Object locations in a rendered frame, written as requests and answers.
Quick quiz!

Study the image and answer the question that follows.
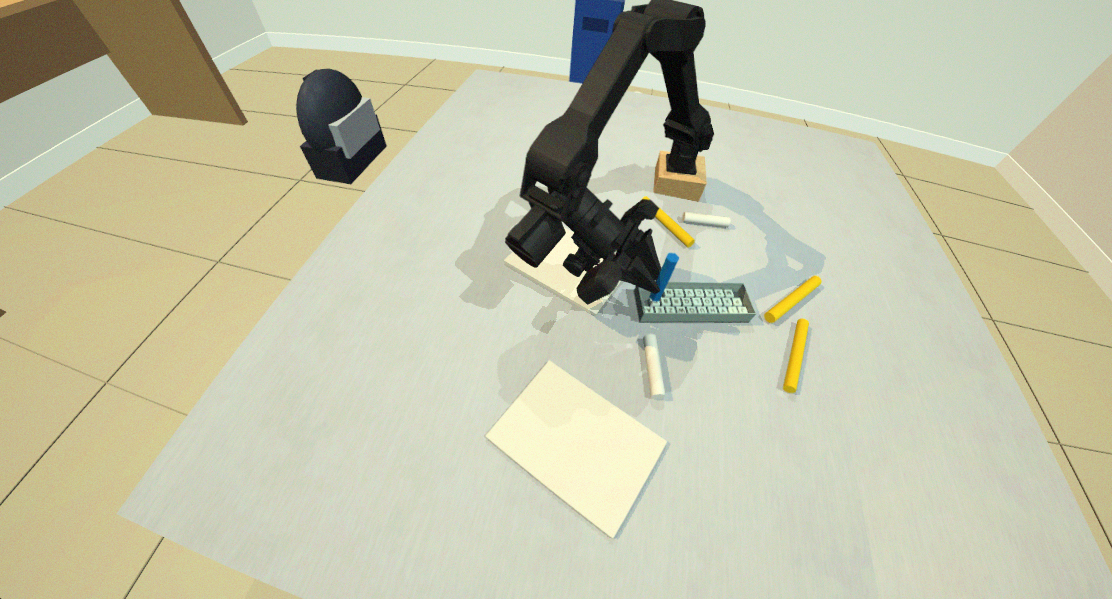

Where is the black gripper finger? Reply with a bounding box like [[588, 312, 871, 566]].
[[620, 254, 661, 294], [625, 229, 661, 280]]

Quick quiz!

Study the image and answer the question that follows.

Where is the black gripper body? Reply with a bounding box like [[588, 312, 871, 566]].
[[570, 198, 659, 305]]

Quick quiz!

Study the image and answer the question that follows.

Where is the blue stylus with grey tip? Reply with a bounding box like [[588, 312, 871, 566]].
[[649, 253, 679, 308]]

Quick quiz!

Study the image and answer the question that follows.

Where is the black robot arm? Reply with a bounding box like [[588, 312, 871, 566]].
[[505, 0, 714, 268]]

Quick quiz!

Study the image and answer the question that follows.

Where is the grey keyboard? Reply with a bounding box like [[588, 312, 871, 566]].
[[634, 281, 757, 323]]

